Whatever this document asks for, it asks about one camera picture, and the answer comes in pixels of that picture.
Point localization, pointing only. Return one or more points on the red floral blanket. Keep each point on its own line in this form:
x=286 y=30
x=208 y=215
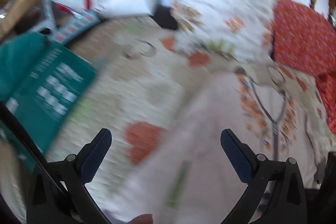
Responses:
x=302 y=35

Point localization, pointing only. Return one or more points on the white floral pillow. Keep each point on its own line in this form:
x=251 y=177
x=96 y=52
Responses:
x=210 y=3

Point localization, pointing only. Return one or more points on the person's left hand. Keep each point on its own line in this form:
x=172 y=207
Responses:
x=140 y=219

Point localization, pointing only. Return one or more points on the pink and teal flat box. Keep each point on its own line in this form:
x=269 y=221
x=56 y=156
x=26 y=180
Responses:
x=76 y=24

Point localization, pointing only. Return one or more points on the teal printed box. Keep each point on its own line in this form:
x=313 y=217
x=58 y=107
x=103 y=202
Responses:
x=47 y=82

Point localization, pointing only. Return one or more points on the brown cardboard box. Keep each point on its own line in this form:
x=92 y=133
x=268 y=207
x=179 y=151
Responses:
x=18 y=3

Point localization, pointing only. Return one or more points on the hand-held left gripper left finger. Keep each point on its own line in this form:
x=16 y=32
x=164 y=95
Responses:
x=94 y=161

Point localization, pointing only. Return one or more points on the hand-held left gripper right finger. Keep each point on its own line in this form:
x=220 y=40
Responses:
x=236 y=158

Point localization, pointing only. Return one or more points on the patterned quilted bedspread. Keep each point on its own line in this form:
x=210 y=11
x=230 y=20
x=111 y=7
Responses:
x=126 y=77

